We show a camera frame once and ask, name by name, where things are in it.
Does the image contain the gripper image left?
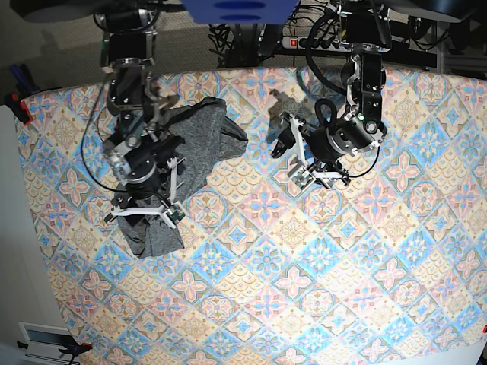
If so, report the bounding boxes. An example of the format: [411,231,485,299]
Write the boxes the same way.
[104,157,186,229]

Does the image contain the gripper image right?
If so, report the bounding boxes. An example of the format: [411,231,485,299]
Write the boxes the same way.
[271,98,352,190]

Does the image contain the grey t-shirt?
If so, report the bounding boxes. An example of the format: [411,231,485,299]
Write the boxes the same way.
[103,97,248,259]

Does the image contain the patterned tile tablecloth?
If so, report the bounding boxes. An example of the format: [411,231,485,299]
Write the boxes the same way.
[16,68,486,364]

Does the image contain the white power strip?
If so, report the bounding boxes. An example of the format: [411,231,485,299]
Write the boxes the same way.
[281,36,350,52]

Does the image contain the black clamp bottom left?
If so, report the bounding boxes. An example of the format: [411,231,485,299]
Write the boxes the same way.
[17,341,93,361]

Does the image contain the red black clamp left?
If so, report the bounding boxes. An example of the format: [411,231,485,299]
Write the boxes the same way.
[4,93,33,125]

